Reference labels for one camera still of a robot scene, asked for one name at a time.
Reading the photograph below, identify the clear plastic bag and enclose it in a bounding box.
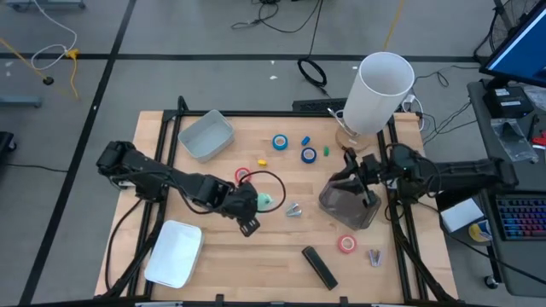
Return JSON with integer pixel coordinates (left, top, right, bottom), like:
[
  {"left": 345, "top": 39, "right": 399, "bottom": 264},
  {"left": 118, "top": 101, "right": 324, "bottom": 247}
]
[{"left": 490, "top": 118, "right": 539, "bottom": 164}]

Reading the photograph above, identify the black computer monitor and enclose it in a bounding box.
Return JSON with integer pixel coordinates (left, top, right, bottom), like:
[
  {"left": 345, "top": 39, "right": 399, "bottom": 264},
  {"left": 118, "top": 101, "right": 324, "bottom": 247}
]
[{"left": 479, "top": 0, "right": 546, "bottom": 89}]

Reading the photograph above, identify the white shade lamp wooden base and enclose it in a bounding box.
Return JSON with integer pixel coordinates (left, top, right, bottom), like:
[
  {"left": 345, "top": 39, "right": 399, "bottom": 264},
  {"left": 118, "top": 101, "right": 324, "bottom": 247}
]
[{"left": 335, "top": 51, "right": 415, "bottom": 154}]

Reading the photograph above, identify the black keyboard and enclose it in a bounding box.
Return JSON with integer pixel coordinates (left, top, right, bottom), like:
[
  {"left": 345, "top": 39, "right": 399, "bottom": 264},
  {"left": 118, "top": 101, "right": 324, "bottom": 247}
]
[{"left": 292, "top": 97, "right": 349, "bottom": 113}]

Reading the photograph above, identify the backlit colourful keyboard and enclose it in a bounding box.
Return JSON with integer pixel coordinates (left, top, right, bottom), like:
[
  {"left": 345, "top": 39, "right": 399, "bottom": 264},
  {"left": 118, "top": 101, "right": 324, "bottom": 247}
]
[{"left": 494, "top": 194, "right": 546, "bottom": 242}]

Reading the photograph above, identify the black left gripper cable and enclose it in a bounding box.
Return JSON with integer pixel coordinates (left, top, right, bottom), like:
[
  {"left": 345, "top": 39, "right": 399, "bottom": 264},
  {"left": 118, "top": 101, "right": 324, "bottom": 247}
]
[{"left": 238, "top": 170, "right": 287, "bottom": 214}]

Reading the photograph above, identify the grey table foot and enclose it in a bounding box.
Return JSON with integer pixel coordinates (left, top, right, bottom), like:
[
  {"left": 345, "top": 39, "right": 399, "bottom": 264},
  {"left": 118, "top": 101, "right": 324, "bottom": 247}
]
[
  {"left": 0, "top": 94, "right": 43, "bottom": 108},
  {"left": 6, "top": 0, "right": 86, "bottom": 10}
]

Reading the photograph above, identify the white floor cable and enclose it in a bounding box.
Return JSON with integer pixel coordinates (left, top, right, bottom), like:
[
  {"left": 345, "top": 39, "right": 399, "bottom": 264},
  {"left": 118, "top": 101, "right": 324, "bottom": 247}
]
[{"left": 30, "top": 0, "right": 78, "bottom": 72}]

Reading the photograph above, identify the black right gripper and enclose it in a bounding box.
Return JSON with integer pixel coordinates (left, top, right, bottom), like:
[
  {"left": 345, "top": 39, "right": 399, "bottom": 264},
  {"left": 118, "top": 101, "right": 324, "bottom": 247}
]
[{"left": 332, "top": 147, "right": 387, "bottom": 206}]

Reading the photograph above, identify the dark transparent plastic bin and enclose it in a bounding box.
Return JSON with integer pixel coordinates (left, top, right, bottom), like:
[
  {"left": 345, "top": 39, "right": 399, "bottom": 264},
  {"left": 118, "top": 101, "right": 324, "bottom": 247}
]
[{"left": 318, "top": 177, "right": 382, "bottom": 231}]

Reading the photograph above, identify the black chair caster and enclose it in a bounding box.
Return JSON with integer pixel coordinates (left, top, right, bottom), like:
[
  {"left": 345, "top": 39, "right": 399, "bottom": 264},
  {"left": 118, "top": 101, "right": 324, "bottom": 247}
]
[{"left": 0, "top": 130, "right": 17, "bottom": 165}]

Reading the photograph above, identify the yellow floor cable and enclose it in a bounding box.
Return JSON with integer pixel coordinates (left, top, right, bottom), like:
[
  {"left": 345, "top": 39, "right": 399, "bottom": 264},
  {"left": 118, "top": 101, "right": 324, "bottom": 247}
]
[
  {"left": 0, "top": 37, "right": 82, "bottom": 100},
  {"left": 382, "top": 0, "right": 405, "bottom": 51}
]

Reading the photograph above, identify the grey desk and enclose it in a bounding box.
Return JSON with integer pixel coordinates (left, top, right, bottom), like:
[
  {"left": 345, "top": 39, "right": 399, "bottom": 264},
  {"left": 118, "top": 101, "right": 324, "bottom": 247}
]
[{"left": 467, "top": 78, "right": 546, "bottom": 298}]

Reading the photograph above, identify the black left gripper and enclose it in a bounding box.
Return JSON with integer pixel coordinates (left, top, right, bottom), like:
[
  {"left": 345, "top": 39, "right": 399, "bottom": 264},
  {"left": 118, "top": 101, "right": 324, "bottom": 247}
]
[{"left": 221, "top": 182, "right": 262, "bottom": 238}]

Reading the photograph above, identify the light grey plastic bin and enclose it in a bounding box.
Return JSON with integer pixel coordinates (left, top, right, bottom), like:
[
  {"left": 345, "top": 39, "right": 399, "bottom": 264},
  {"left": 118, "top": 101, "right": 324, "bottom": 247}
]
[{"left": 177, "top": 109, "right": 235, "bottom": 164}]

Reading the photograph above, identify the white cardboard box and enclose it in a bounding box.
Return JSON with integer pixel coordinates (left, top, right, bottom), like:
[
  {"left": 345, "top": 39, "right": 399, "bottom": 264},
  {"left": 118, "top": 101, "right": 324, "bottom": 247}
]
[{"left": 439, "top": 197, "right": 485, "bottom": 234}]

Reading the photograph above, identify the white plastic bin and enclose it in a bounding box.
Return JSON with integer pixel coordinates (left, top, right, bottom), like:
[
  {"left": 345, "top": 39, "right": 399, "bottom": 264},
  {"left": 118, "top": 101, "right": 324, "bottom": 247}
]
[{"left": 143, "top": 219, "right": 205, "bottom": 289}]

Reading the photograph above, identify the mint green stapler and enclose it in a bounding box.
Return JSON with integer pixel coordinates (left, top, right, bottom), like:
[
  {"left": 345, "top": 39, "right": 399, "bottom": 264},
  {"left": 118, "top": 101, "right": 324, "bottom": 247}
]
[{"left": 257, "top": 192, "right": 274, "bottom": 212}]

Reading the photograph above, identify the black floor cable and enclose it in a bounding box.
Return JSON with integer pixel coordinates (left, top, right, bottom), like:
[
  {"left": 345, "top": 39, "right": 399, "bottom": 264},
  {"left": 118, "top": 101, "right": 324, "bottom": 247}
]
[{"left": 229, "top": 0, "right": 323, "bottom": 34}]

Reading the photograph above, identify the black floor fan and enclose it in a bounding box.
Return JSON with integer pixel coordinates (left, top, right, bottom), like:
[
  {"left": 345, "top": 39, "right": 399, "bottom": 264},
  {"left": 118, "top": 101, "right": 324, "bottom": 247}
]
[{"left": 473, "top": 0, "right": 541, "bottom": 65}]

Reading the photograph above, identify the small black computer box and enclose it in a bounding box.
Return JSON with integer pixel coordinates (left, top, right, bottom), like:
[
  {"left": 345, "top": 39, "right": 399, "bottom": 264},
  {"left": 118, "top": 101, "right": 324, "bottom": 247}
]
[{"left": 482, "top": 86, "right": 534, "bottom": 119}]

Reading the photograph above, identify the black aluminium table frame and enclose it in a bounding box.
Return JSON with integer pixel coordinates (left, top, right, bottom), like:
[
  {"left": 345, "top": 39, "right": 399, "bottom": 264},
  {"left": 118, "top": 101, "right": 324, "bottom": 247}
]
[{"left": 102, "top": 96, "right": 460, "bottom": 307}]

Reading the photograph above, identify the black stapler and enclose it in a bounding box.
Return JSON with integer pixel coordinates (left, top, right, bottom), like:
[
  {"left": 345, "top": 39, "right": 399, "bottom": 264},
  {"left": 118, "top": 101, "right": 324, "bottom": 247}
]
[{"left": 301, "top": 246, "right": 339, "bottom": 292}]

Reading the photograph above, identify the black arm base cable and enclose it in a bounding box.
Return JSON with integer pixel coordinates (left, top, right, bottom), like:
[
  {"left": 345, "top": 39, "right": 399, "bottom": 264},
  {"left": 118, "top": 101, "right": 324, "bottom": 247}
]
[{"left": 104, "top": 199, "right": 142, "bottom": 292}]

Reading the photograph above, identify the coiled black cable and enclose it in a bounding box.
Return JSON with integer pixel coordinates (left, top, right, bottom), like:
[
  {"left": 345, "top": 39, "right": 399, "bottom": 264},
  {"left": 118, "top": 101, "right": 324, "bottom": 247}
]
[{"left": 297, "top": 57, "right": 328, "bottom": 89}]

